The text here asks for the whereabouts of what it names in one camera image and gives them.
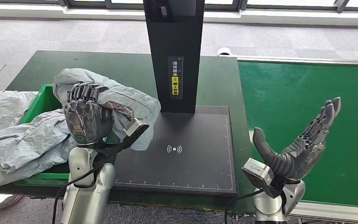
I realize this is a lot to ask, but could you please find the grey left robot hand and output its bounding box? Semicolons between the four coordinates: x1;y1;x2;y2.
63;83;115;146

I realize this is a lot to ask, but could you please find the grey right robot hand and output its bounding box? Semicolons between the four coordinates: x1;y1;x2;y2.
252;97;342;181

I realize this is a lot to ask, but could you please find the grey parcel bag faded print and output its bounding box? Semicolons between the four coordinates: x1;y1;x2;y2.
52;68;162;152

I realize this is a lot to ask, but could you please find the grey parcel bag torn brown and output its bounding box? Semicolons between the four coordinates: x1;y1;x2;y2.
0;108;78;174

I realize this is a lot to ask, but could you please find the grey parcel bag red print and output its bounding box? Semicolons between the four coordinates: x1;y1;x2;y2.
0;145;75;189

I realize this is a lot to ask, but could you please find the green conveyor belt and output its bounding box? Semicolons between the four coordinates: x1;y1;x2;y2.
237;61;358;208

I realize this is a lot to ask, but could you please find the crumpled grey parcel bag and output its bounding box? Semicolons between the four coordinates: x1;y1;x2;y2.
0;90;39;141

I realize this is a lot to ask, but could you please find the black inbound scanning machine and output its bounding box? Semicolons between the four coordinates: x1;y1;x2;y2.
112;0;238;197

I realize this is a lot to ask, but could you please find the white conveyor roller end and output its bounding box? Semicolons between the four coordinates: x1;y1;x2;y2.
216;47;234;57

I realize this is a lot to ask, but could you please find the green plastic crate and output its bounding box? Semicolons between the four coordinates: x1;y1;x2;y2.
12;84;119;188

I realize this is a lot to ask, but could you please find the dark green table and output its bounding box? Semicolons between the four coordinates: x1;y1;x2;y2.
0;50;255;214

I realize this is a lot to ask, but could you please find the black yellow label sticker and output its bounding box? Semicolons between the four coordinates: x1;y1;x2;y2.
167;56;185;100

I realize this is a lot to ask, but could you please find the white window sill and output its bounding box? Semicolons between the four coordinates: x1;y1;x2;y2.
0;2;358;27

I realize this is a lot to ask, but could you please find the shiny chrome round base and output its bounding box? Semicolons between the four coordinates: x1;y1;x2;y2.
0;193;22;211

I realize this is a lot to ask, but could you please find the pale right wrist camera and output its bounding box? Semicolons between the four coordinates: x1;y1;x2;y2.
241;158;286;199

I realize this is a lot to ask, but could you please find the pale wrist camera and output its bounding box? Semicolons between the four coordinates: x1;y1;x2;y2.
241;158;286;199
117;117;150;151

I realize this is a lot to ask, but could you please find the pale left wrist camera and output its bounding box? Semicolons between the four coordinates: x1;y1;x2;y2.
117;117;150;151

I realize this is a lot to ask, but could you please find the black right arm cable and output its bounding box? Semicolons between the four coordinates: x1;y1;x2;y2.
224;189;264;224

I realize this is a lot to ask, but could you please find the dark window frame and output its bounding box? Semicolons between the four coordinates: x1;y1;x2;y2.
0;0;358;10

